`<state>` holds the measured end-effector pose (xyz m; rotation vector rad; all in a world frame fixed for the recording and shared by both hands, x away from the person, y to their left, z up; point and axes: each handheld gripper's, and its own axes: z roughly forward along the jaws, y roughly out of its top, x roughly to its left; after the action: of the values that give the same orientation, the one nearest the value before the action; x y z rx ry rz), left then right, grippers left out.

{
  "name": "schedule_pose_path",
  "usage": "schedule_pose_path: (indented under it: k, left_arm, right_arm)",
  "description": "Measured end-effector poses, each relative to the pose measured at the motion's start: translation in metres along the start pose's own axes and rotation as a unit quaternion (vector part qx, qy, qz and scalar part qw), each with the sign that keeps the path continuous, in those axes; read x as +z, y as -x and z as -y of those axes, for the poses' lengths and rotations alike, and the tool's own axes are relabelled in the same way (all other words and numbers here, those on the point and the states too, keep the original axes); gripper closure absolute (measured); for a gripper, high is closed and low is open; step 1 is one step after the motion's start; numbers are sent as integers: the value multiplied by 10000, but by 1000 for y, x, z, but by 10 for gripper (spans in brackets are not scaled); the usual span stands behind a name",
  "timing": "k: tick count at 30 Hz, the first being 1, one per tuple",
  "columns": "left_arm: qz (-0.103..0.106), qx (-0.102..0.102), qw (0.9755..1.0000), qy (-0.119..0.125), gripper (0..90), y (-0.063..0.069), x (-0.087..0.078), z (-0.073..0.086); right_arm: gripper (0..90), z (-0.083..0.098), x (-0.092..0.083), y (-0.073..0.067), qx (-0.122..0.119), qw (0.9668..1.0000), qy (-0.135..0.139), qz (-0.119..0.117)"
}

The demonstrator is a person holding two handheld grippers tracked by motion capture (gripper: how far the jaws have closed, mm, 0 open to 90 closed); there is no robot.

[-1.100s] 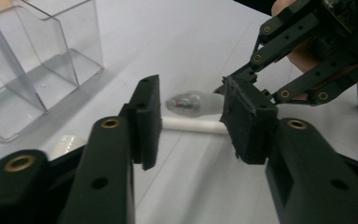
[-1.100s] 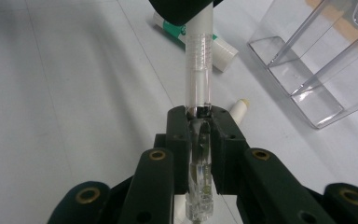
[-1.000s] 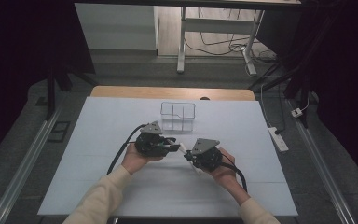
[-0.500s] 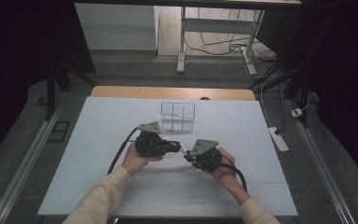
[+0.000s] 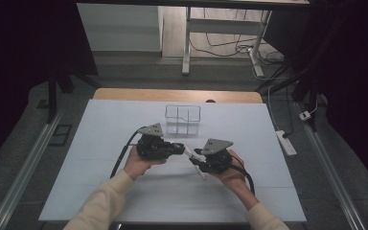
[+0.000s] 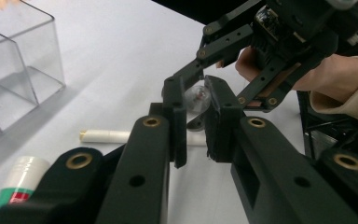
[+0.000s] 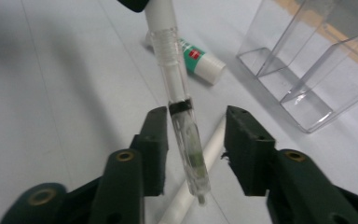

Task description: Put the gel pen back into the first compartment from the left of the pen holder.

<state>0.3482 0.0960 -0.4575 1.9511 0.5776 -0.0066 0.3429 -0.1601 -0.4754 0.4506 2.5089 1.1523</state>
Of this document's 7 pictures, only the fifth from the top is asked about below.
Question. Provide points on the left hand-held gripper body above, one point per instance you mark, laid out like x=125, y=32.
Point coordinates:
x=153, y=147

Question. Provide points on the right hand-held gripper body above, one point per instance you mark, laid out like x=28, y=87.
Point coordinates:
x=218, y=159

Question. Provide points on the white pen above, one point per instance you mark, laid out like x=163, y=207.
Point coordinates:
x=191, y=154

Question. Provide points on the clear plastic pen organizer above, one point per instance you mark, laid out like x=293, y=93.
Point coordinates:
x=182, y=123

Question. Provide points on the person's left hand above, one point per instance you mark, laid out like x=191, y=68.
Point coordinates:
x=140, y=166

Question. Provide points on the person's right hand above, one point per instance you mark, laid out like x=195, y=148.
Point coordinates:
x=236, y=177

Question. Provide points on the pale blue table mat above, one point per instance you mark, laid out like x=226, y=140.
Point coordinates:
x=179, y=204

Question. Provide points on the white power strip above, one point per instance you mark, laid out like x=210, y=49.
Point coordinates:
x=286, y=143

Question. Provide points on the black plug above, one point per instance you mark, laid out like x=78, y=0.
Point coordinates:
x=286, y=135

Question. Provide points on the black floor plate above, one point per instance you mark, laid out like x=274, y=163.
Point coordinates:
x=60, y=135

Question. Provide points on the small white adapter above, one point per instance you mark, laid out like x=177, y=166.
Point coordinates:
x=304, y=115

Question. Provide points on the black metal stand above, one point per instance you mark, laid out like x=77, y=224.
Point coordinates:
x=303, y=86

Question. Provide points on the black tripod stand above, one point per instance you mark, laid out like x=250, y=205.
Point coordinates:
x=52, y=96

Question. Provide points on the white cabinet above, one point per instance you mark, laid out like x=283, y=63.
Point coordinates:
x=121, y=28

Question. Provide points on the aluminium floor rail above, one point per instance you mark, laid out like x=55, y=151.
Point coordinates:
x=329, y=166
x=25, y=169

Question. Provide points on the white metal desk frame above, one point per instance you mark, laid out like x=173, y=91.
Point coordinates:
x=223, y=26

